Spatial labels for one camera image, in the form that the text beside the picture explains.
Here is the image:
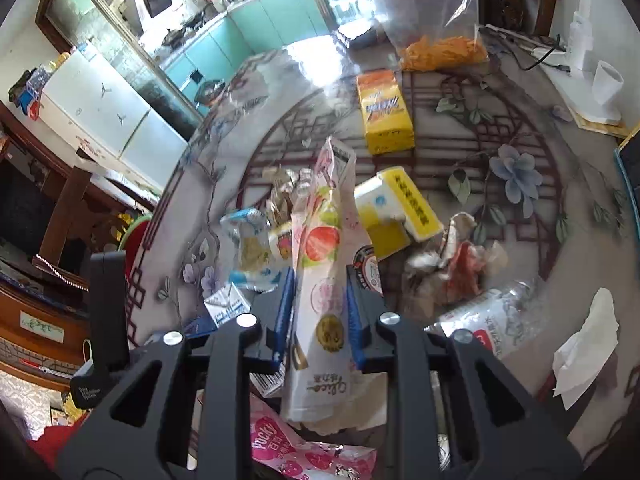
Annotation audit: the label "green basin with red inside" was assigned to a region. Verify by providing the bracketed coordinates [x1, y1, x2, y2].
[116, 214, 153, 263]

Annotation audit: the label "teal kitchen cabinets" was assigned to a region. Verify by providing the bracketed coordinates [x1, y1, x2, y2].
[159, 0, 332, 107]

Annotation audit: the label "white table appliance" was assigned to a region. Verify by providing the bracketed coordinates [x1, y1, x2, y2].
[542, 10, 625, 123]

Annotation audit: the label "large clear plastic bag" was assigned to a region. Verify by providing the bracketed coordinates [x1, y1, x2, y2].
[345, 0, 482, 73]

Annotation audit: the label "orange snack bag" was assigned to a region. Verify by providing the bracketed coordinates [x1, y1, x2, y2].
[399, 35, 489, 72]

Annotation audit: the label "blue red toy box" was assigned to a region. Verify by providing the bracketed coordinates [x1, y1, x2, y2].
[8, 66, 52, 120]

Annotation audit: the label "yellow and white medicine box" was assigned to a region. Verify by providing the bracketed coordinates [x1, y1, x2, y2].
[354, 165, 444, 262]

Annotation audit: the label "white power strip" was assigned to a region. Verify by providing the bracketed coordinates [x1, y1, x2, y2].
[529, 44, 572, 67]

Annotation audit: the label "white cup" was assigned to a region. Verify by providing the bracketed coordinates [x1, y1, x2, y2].
[592, 60, 625, 107]

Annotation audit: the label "fruit print snack bag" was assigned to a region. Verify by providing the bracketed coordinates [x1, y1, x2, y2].
[279, 136, 387, 423]

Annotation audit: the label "floral tablecloth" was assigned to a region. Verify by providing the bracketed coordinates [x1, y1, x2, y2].
[127, 50, 640, 461]

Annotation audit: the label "small white barcode carton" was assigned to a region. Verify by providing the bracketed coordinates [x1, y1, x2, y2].
[249, 366, 287, 399]

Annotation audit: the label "crumpled clear wrapper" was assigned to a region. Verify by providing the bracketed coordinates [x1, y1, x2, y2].
[264, 166, 317, 223]

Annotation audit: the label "clear plastic bottle, red label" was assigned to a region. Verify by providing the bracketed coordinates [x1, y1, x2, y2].
[424, 280, 548, 358]

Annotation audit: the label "brown red paper wrapper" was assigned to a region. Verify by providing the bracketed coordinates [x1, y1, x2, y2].
[401, 212, 509, 313]

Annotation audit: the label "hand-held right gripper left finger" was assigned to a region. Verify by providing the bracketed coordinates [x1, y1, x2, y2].
[55, 267, 296, 480]

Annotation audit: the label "tall yellow carton box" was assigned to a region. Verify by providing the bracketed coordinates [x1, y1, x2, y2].
[356, 70, 417, 156]

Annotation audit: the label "clear blue printed plastic wrapper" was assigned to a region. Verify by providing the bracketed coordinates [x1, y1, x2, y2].
[219, 208, 282, 292]

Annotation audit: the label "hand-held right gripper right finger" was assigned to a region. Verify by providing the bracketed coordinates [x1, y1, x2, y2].
[345, 263, 584, 480]

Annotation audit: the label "white refrigerator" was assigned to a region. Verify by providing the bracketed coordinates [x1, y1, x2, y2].
[39, 49, 190, 192]

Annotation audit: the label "small white blue milk carton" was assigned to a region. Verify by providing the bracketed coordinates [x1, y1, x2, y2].
[182, 281, 252, 339]

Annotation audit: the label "pink snack packet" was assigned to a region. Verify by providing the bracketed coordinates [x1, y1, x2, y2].
[250, 394, 379, 480]

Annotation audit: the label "crumpled white tissue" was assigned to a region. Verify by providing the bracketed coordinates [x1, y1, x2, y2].
[552, 287, 621, 411]

